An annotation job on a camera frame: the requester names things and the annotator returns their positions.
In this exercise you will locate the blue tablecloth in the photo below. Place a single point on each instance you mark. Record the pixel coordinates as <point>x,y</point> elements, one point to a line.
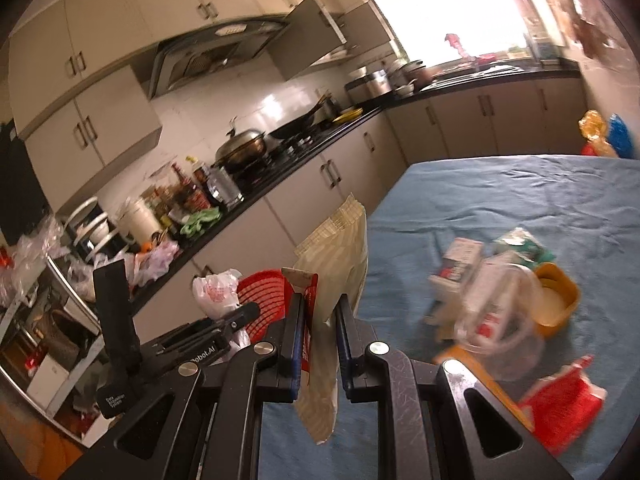
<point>475,200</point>

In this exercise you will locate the crumpled plastic bags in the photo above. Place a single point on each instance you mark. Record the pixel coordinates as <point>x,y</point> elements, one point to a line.
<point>152,260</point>

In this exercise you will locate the green tissue pack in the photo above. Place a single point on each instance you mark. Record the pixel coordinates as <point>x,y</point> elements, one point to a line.
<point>522,247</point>

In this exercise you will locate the glass kettle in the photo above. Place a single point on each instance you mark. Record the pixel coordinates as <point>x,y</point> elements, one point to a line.
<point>222,187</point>

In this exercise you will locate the hanging plastic bags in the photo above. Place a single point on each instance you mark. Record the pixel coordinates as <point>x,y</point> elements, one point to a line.
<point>590,15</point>

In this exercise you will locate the cluttered metal shelf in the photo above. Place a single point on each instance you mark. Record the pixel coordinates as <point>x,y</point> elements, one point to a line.
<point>45,340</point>

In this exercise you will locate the clear plastic cup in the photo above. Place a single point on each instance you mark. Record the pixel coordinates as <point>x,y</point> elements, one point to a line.
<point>505,330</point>

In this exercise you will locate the yellow plastic bowl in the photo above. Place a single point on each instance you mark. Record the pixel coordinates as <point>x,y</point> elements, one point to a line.
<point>557,305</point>

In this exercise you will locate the steel wok with lid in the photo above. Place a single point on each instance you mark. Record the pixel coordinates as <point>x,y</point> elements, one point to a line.
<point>241,147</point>

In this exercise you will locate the blue plastic bag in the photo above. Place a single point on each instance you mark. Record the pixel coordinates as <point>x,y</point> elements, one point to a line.
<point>620,135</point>

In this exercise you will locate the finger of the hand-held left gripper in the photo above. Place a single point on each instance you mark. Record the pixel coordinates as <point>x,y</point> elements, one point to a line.
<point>242,317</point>

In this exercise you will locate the orange plastic bag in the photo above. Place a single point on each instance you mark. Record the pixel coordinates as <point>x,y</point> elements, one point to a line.
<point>595,132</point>

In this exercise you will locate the orange packet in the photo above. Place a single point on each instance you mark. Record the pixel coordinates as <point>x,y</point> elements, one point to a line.
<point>480,385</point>

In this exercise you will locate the red plastic mesh basket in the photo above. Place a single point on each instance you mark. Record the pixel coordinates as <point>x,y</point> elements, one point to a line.
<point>262,292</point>

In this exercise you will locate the cream upper kitchen cabinets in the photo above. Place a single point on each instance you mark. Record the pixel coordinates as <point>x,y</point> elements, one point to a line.
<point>115,25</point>

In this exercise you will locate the black wok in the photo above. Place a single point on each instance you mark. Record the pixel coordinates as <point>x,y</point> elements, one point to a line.
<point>295,127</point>

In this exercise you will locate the range hood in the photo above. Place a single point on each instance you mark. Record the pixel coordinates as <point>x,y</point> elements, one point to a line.
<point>200,57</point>

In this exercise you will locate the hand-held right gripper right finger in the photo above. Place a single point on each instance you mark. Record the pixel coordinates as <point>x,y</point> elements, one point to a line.
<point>344,355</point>

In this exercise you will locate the white jar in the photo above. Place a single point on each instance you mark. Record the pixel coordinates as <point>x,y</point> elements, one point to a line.
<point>140,222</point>

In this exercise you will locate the steel pot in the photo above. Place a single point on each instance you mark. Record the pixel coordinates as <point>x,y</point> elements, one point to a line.
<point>372,85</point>

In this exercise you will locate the black appliance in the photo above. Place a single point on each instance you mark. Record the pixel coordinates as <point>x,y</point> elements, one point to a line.
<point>20,185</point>

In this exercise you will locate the group of condiment bottles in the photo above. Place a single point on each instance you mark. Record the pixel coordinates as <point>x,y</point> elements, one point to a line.
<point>177,195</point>

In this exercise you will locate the cream lower kitchen cabinets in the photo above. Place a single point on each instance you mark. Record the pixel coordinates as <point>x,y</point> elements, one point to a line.
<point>450,120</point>

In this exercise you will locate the bright window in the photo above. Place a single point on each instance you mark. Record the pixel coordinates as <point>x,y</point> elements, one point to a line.
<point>440,10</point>

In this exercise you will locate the white and grey carton box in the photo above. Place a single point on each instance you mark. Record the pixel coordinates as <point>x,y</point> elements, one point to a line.
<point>457,265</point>

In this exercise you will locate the white plastic bag red print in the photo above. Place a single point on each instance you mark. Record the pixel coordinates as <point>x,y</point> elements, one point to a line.
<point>217,292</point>

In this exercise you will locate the red snack packet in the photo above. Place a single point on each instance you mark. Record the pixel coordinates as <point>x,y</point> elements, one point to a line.
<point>565,405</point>

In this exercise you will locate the open grey cabinet door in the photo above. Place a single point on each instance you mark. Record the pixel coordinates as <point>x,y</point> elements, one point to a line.
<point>307,35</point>

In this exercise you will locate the stacked bowls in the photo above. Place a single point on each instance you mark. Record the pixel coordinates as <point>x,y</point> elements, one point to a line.
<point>407,77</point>

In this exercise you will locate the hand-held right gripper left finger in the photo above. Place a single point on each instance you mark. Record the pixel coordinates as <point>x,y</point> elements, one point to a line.
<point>298,347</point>

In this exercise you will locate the black gas stove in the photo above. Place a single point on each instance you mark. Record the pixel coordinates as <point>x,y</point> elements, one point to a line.
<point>285,152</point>

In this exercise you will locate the cream kitchen cabinets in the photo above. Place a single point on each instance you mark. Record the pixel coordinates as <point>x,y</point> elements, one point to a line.
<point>115,25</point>
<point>450,120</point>

